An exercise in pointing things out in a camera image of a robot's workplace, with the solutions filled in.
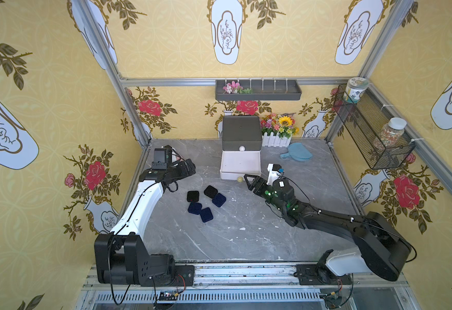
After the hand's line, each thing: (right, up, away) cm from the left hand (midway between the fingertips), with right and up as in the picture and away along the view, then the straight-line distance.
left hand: (178, 168), depth 85 cm
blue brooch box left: (+6, -20, +9) cm, 22 cm away
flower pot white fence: (+49, +20, +22) cm, 57 cm away
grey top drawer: (+29, +11, +9) cm, 32 cm away
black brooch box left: (+4, -14, +12) cm, 19 cm away
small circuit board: (-1, -48, -12) cm, 49 cm away
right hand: (+32, -2, -2) cm, 32 cm away
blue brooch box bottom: (+11, -22, +6) cm, 25 cm away
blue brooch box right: (+17, -16, +11) cm, 26 cm away
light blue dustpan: (+63, +8, +29) cm, 70 cm away
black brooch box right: (+13, -12, +12) cm, 22 cm away
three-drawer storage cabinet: (+28, +13, +7) cm, 32 cm away
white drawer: (+26, +2, +14) cm, 30 cm away
